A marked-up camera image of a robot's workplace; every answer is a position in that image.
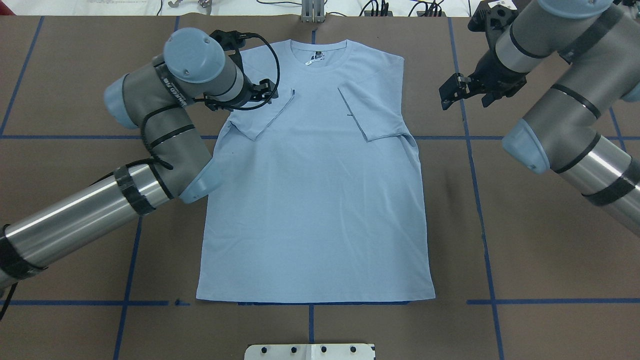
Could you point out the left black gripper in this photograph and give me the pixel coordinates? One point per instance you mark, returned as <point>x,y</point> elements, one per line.
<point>251,92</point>

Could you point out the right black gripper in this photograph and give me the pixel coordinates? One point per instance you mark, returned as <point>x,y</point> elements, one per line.
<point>488,70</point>

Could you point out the light blue t-shirt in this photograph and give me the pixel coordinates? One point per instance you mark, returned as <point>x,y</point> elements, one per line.
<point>321,195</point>

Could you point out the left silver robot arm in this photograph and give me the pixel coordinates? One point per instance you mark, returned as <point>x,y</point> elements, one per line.
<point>194,67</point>

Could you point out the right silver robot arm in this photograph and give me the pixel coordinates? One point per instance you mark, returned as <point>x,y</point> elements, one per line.
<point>600,42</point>

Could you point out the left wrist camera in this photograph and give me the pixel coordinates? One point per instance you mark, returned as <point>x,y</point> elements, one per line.
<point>230,40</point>

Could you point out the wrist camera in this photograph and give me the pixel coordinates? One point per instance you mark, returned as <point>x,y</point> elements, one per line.
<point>492,15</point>
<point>230,40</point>

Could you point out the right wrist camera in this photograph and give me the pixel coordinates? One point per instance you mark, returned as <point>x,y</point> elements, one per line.
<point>492,15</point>

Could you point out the aluminium frame post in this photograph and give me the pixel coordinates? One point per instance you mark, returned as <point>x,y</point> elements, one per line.
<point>313,11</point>

